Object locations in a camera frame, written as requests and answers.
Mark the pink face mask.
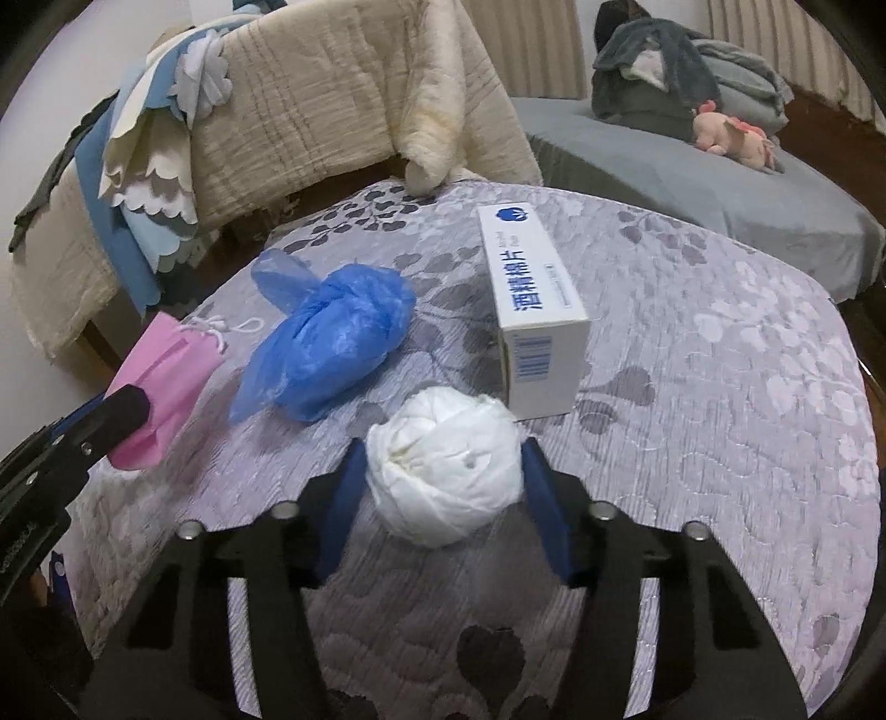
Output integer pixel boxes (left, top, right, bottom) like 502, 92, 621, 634
108, 312, 264, 471

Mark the white paper ball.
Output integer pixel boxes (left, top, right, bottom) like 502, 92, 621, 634
367, 385, 524, 549

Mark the blue plastic bag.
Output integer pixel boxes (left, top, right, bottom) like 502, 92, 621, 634
228, 249, 418, 424

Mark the blue white scalloped blanket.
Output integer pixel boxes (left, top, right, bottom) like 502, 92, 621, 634
6, 0, 272, 320

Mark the white blue cardboard box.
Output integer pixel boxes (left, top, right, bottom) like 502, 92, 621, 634
477, 203, 590, 420

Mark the beige quilted blanket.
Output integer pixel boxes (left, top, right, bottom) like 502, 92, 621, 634
9, 2, 540, 357

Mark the grey bed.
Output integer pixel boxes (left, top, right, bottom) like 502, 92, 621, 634
512, 97, 884, 303

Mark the pink plush pig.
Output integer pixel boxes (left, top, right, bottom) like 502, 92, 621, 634
692, 100, 784, 174

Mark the dark wooden headboard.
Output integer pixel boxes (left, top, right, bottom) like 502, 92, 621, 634
779, 87, 886, 224

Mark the left beige curtain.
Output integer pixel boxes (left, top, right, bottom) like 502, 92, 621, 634
464, 0, 587, 100

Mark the beige curtain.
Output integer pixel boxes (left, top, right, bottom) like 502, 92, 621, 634
464, 0, 587, 100
707, 0, 884, 131

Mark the pile of grey blankets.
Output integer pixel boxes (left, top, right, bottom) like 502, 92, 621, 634
692, 39, 795, 136

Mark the dark grey fleece jacket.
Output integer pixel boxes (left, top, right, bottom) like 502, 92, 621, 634
590, 2, 722, 141

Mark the right beige curtain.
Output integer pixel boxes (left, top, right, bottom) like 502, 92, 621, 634
707, 0, 884, 131

